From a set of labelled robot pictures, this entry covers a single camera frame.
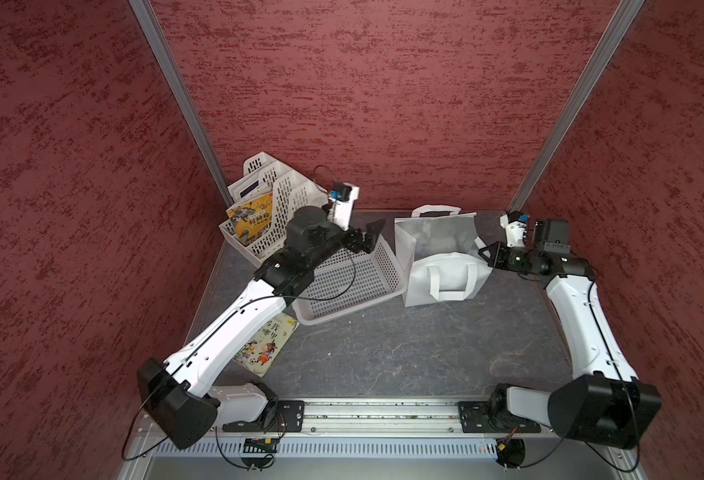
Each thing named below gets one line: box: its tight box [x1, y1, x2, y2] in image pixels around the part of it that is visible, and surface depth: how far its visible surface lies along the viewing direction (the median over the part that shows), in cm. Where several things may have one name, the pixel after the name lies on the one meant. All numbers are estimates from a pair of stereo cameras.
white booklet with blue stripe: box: [227, 174, 273, 205], surface depth 97 cm
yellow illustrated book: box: [226, 193, 273, 246], surface depth 97 cm
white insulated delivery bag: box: [395, 204, 493, 307], surface depth 80 cm
